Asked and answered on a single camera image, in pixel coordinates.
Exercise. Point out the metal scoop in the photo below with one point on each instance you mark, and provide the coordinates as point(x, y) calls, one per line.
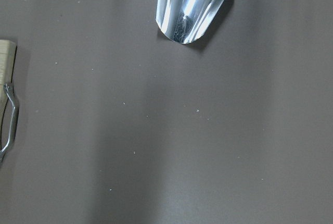
point(185, 21)

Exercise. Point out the bamboo cutting board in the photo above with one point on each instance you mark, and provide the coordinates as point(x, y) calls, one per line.
point(8, 53)

